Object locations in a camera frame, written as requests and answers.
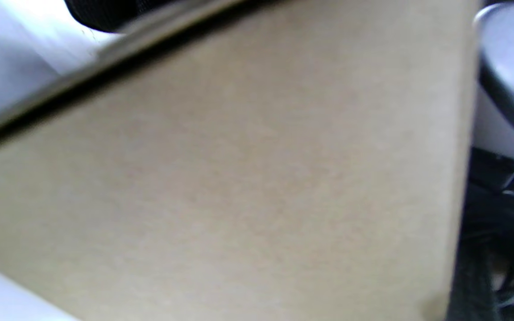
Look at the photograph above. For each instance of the person's left hand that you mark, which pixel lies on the person's left hand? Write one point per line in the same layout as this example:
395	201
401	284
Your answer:
105	13

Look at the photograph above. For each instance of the grey white handheld controller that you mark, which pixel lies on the grey white handheld controller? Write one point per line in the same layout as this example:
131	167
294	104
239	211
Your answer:
507	67

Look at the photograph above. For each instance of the person's right hand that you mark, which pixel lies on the person's right hand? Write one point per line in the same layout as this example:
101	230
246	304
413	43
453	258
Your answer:
498	258

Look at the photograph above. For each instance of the brown cardboard mailer box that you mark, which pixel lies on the brown cardboard mailer box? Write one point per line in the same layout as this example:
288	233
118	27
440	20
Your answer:
239	178

